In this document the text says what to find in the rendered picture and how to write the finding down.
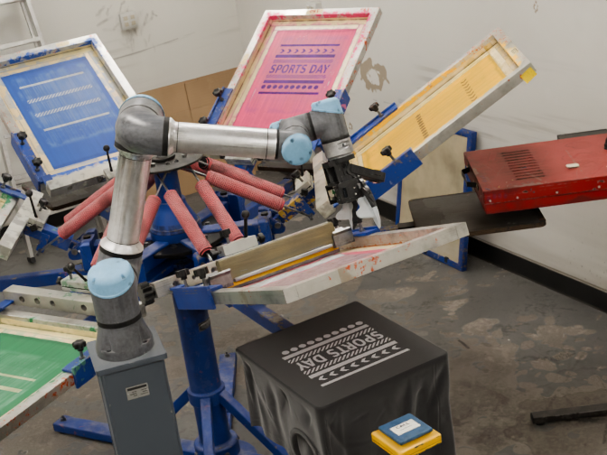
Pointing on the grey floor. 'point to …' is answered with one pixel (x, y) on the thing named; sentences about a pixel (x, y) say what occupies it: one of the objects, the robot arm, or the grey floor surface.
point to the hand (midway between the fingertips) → (368, 227)
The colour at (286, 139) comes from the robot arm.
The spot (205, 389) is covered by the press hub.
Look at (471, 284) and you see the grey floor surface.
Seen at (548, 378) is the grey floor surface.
